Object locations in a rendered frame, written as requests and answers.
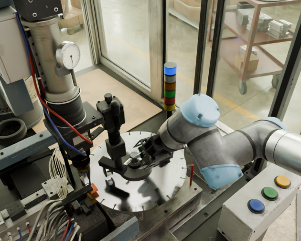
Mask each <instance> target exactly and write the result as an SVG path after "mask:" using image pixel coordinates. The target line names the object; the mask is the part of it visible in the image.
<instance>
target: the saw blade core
mask: <svg viewBox="0 0 301 241"><path fill-rule="evenodd" d="M129 133H130V135H129ZM151 134H152V135H151ZM153 135H155V133H151V132H145V131H141V134H140V131H132V132H126V133H122V134H120V136H121V137H122V139H123V140H124V141H125V145H126V150H128V151H129V152H137V151H139V150H138V147H140V146H138V147H135V148H133V147H134V145H135V144H136V143H137V142H138V141H139V140H141V139H144V138H147V137H150V136H153ZM141 146H142V145H141ZM99 147H100V148H99ZM173 153H174V154H173V158H171V159H170V163H168V164H167V165H166V166H165V167H162V168H160V167H158V166H157V167H153V168H152V170H151V172H150V173H149V174H148V175H147V176H146V177H144V178H142V179H137V180H131V179H127V178H125V177H123V176H122V175H120V174H117V173H115V172H113V175H112V174H111V175H110V176H108V177H105V175H104V173H103V168H102V167H101V166H99V164H98V161H99V160H100V158H101V157H102V156H105V157H107V158H110V156H109V155H108V153H107V148H106V142H105V141H103V142H102V143H101V144H99V145H98V146H97V147H96V148H95V149H94V150H93V151H92V153H91V154H90V156H89V157H90V165H89V167H90V180H91V183H94V185H95V186H96V187H97V188H98V191H97V192H96V193H93V194H92V197H93V198H94V199H95V200H97V201H98V202H99V203H101V202H102V201H103V202H102V203H101V204H102V205H104V206H106V207H108V208H111V209H113V208H114V210H118V211H124V212H127V211H128V207H129V212H135V207H137V211H136V212H140V211H143V209H142V206H144V207H143V208H144V211H146V210H150V209H153V208H156V207H158V206H161V205H163V204H164V203H166V202H168V201H169V200H170V199H172V198H173V197H174V196H175V195H176V194H177V193H178V192H179V189H181V187H182V186H183V184H184V181H185V178H186V172H187V169H186V168H187V166H186V160H185V158H184V155H183V153H182V152H181V150H178V151H175V152H173ZM110 159H111V158H110ZM182 168H183V169H182ZM180 178H182V179H180ZM84 181H85V184H86V186H87V185H88V184H89V179H88V178H87V174H86V173H84ZM175 187H177V188H175ZM167 196H168V197H169V198H170V199H169V198H168V197H167ZM103 199H104V200H103ZM155 202H157V204H156V203H155ZM114 205H116V206H115V207H114ZM157 205H158V206H157Z"/></svg>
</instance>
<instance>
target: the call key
mask: <svg viewBox="0 0 301 241"><path fill-rule="evenodd" d="M276 182H277V184H278V185H280V186H282V187H287V186H289V184H290V181H289V179H288V178H287V177H285V176H282V175H280V176H278V177H277V179H276Z"/></svg>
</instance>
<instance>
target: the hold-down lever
mask: <svg viewBox="0 0 301 241"><path fill-rule="evenodd" d="M110 106H111V112H112V114H113V115H114V121H115V127H116V130H120V120H119V114H120V106H119V102H118V101H116V100H114V101H112V102H111V104H110Z"/></svg>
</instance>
